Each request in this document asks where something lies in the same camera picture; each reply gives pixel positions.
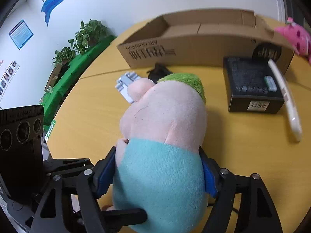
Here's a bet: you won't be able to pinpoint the white phone case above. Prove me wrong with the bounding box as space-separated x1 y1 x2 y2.
268 59 303 142

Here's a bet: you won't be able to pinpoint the pink teal plush toy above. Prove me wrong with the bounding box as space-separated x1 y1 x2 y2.
110 73 208 232

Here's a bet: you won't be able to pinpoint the black product box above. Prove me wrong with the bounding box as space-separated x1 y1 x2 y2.
223 57 284 114

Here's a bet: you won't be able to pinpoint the grey folding phone stand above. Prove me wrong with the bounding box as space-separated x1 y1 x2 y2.
115 72 141 104

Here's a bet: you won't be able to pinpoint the black sunglasses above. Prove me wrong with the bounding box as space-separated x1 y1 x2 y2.
147 63 172 84

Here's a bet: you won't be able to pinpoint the green covered side table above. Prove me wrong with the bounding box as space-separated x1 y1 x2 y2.
41 36 116 131

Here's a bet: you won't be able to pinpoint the potted green plant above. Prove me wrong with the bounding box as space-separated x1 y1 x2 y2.
68 19 110 55
53 47 76 65

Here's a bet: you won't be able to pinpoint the cardboard box tray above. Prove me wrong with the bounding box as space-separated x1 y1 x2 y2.
118 9 295 73

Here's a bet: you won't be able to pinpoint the blue wall poster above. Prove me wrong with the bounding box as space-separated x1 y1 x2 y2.
8 19 34 50

